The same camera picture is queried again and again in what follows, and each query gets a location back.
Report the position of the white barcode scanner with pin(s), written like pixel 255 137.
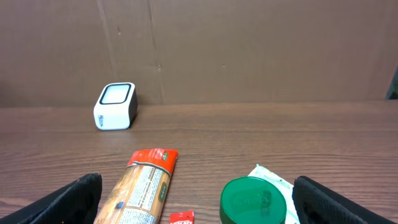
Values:
pixel 116 106

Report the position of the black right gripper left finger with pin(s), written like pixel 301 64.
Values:
pixel 75 203

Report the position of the green lidded jar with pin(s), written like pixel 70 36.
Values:
pixel 252 200

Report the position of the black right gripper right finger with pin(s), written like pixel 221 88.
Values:
pixel 317 204

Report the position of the teal tissue pack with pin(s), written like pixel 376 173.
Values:
pixel 283 186

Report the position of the orange spaghetti packet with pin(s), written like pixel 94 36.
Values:
pixel 139 195

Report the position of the red coffee sachet stick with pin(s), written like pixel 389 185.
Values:
pixel 187 217

